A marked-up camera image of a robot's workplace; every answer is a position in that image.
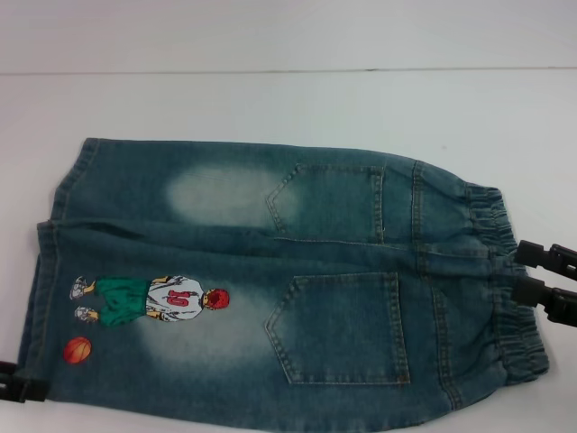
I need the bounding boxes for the blue denim shorts with print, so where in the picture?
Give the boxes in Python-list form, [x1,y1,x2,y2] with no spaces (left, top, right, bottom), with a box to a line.
[15,136,552,433]

